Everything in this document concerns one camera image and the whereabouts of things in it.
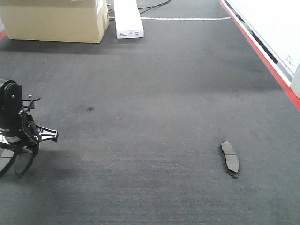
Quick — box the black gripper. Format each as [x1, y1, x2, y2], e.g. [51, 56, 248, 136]
[0, 78, 59, 154]

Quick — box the grey brake pad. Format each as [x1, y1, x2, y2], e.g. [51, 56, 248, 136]
[220, 141, 240, 179]
[14, 147, 35, 178]
[0, 148, 17, 177]

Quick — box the large cardboard box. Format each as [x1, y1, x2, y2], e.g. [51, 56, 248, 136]
[0, 0, 109, 43]

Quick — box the long white carton box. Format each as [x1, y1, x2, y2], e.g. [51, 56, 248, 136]
[114, 0, 144, 39]

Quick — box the red conveyor edge rail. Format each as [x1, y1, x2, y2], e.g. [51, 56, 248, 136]
[0, 30, 8, 40]

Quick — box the black cable behind boxes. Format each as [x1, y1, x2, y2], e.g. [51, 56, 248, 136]
[138, 0, 173, 10]

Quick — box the white conveyor side rail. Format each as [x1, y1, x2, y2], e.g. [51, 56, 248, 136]
[219, 0, 300, 108]

